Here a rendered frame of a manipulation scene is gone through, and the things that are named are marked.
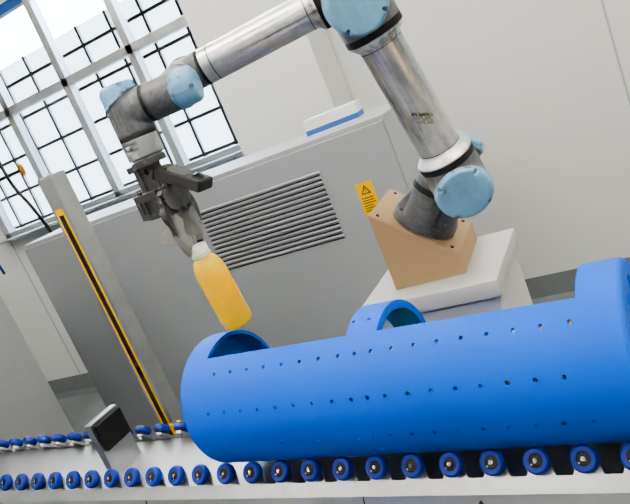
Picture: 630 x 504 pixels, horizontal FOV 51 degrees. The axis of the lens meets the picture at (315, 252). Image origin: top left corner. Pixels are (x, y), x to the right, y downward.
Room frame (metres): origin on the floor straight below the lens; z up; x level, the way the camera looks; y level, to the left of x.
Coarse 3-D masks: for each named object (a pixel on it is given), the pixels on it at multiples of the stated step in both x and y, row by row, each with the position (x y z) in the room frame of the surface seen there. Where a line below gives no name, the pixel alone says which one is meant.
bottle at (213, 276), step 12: (204, 264) 1.33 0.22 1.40; (216, 264) 1.33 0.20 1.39; (204, 276) 1.33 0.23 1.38; (216, 276) 1.33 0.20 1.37; (228, 276) 1.34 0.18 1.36; (204, 288) 1.34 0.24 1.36; (216, 288) 1.33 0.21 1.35; (228, 288) 1.33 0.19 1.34; (216, 300) 1.33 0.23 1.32; (228, 300) 1.33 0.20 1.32; (240, 300) 1.35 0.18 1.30; (216, 312) 1.35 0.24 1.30; (228, 312) 1.33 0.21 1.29; (240, 312) 1.34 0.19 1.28; (228, 324) 1.34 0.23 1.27; (240, 324) 1.34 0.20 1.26
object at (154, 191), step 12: (156, 156) 1.34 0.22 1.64; (132, 168) 1.37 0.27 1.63; (144, 168) 1.36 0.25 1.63; (144, 180) 1.37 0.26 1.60; (156, 180) 1.35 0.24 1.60; (144, 192) 1.37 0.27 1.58; (156, 192) 1.34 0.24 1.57; (168, 192) 1.33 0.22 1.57; (180, 192) 1.36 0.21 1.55; (144, 204) 1.35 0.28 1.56; (156, 204) 1.34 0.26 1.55; (168, 204) 1.32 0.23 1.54; (180, 204) 1.35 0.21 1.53; (144, 216) 1.36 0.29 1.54; (156, 216) 1.35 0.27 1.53
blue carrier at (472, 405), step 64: (384, 320) 1.14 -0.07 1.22; (448, 320) 1.03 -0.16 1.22; (512, 320) 0.96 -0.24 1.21; (576, 320) 0.89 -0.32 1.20; (192, 384) 1.30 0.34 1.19; (256, 384) 1.20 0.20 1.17; (320, 384) 1.11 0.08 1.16; (384, 384) 1.04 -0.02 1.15; (448, 384) 0.97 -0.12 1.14; (512, 384) 0.92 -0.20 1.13; (576, 384) 0.86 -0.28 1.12; (256, 448) 1.22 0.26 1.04; (320, 448) 1.14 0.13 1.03; (384, 448) 1.08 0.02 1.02; (448, 448) 1.03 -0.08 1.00
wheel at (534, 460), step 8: (528, 448) 0.97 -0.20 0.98; (536, 448) 0.96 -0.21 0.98; (528, 456) 0.96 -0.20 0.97; (536, 456) 0.95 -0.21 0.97; (544, 456) 0.95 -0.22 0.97; (528, 464) 0.95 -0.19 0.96; (536, 464) 0.95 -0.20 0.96; (544, 464) 0.94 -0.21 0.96; (536, 472) 0.94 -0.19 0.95; (544, 472) 0.94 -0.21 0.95
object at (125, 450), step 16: (96, 416) 1.65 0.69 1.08; (112, 416) 1.64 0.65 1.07; (96, 432) 1.60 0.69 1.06; (112, 432) 1.62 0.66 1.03; (128, 432) 1.66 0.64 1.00; (96, 448) 1.61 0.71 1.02; (112, 448) 1.62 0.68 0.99; (128, 448) 1.66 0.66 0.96; (112, 464) 1.60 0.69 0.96; (128, 464) 1.64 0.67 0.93
